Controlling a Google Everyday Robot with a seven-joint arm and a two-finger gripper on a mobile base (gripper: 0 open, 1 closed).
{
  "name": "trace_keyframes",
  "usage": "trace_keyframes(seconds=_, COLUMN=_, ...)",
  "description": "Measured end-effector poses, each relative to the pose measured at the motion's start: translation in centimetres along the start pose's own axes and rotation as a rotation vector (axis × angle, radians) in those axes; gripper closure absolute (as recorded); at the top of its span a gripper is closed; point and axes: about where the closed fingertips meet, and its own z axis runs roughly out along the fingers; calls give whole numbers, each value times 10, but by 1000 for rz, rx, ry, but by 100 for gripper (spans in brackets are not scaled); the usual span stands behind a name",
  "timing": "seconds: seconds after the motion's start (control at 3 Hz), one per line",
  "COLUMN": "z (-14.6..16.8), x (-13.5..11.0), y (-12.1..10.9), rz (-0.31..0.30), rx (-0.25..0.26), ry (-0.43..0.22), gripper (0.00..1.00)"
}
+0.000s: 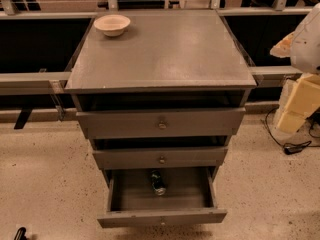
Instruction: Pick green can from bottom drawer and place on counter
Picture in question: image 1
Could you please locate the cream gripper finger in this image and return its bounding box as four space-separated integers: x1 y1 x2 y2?
276 73 320 134

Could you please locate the green soda can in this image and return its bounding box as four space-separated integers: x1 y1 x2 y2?
151 170 166 196

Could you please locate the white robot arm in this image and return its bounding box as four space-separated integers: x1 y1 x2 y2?
270 3 320 135

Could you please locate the grey top drawer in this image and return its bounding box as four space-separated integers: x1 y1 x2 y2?
76 107 245 139

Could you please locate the grey drawer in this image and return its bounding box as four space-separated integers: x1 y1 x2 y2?
98 167 227 228
93 139 227 170
76 107 245 139

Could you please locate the grey drawer cabinet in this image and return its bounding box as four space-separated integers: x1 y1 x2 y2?
64 9 258 185

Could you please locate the grey bottom drawer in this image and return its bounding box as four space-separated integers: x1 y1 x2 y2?
98 167 227 228

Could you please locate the grey middle drawer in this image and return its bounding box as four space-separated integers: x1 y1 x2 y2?
93 139 227 170

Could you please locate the beige paper bowl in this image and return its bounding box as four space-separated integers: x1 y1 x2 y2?
94 15 131 37

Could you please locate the black object floor corner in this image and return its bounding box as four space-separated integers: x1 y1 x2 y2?
14 227 27 240

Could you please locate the grey metal rail frame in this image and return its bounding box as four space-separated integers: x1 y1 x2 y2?
0 6 313 95

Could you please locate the black power cable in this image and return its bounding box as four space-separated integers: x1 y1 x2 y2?
264 107 320 156

